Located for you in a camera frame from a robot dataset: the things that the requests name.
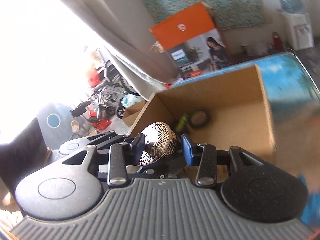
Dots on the black tape roll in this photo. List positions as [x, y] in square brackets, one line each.
[199, 119]

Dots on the grey curtain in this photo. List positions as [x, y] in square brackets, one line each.
[125, 25]

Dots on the small green tube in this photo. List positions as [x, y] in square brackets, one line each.
[182, 123]

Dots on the gold lid black jar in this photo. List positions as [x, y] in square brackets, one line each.
[160, 142]

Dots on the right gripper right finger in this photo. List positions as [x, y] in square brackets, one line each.
[204, 156]

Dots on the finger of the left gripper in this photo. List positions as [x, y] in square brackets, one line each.
[102, 141]

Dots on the red thermos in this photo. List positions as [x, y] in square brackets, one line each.
[277, 42]

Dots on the orange Philips box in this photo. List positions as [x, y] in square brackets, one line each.
[193, 41]

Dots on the brown cardboard box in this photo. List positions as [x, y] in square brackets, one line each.
[240, 114]

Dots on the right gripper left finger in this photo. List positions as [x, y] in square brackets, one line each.
[120, 155]

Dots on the white water dispenser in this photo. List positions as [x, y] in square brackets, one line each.
[298, 30]

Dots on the wheelchair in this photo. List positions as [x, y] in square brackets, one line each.
[109, 89]

